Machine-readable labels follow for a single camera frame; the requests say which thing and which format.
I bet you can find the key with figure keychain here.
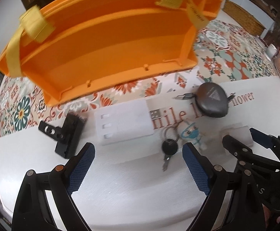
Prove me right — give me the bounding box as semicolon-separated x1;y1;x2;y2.
162;120;209;172

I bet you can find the translucent plastic container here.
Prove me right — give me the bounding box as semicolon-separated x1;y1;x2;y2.
220;124;254;148

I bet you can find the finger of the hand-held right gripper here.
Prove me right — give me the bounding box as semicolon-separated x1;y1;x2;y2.
249;128;280;157
222;135;280;171

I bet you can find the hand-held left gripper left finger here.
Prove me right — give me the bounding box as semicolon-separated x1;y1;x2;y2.
11;142;96;231

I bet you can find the wicker basket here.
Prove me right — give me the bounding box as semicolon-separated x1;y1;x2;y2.
223;0;267;36

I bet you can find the white cup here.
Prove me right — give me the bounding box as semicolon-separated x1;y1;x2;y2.
266;44;279;59

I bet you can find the patterned table runner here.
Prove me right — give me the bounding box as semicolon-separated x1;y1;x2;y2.
0;19;280;140

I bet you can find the orange storage box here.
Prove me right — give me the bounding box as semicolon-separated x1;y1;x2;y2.
0;0;223;107

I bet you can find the dark round cable reel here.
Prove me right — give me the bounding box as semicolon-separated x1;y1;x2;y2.
177;82;235;119

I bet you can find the black clip mount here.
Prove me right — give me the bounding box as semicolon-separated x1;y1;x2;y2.
38;113;87;159

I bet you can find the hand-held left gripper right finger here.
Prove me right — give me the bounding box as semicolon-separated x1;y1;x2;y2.
182;142;263;231

